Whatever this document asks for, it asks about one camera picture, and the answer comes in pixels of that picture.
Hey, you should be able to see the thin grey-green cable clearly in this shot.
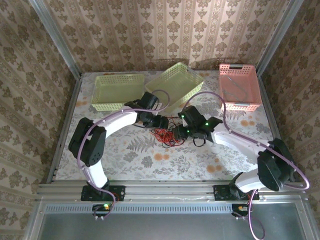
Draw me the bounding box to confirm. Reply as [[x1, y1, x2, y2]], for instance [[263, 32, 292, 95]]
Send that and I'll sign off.
[[221, 74, 250, 101]]

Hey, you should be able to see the pale green perforated basket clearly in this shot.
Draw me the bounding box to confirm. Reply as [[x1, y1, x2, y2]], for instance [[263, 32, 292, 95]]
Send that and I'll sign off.
[[144, 61, 205, 113], [91, 73, 146, 112]]

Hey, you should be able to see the pink perforated basket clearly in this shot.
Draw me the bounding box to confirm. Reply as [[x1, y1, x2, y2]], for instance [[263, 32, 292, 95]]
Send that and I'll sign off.
[[218, 63, 263, 112]]

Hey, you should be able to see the grey metal sheet panel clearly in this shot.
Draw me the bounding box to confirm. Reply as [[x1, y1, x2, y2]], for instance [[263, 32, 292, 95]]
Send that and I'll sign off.
[[39, 212, 310, 240]]

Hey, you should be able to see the small controller board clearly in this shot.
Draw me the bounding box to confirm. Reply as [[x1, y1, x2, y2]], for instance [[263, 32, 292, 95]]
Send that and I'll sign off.
[[231, 203, 255, 221], [91, 203, 114, 221]]

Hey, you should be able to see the black gripper wire loop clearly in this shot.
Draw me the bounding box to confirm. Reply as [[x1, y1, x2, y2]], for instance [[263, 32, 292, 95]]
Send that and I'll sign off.
[[192, 137, 208, 148]]

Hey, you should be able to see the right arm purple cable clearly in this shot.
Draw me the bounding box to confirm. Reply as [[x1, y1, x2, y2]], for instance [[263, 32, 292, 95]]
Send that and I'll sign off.
[[184, 91, 311, 240]]

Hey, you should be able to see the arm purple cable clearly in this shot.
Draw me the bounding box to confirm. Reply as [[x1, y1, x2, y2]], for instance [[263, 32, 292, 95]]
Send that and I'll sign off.
[[76, 89, 171, 220], [184, 91, 311, 240]]

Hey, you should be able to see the aluminium frame rail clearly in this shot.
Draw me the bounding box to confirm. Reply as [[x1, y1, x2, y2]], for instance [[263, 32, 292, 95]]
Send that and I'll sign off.
[[36, 180, 306, 201]]

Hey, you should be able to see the slotted grey cable duct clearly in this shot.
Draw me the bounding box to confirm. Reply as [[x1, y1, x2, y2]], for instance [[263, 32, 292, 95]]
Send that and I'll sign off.
[[41, 202, 305, 213]]

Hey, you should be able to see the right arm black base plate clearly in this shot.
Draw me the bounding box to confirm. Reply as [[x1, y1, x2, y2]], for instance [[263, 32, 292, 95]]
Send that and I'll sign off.
[[213, 184, 260, 202]]

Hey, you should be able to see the aluminium table side rail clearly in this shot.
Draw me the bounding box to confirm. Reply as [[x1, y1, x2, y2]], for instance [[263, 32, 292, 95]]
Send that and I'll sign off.
[[256, 73, 296, 183], [46, 73, 83, 183]]

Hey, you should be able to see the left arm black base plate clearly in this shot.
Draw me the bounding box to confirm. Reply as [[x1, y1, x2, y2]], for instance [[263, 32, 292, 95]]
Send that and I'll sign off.
[[80, 185, 126, 202]]

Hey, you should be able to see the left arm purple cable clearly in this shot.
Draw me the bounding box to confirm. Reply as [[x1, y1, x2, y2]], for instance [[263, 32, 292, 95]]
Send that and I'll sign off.
[[76, 89, 171, 220]]

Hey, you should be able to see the aluminium frame post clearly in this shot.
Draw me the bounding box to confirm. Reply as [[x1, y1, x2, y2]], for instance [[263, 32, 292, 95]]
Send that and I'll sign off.
[[256, 0, 305, 76], [28, 0, 83, 78]]

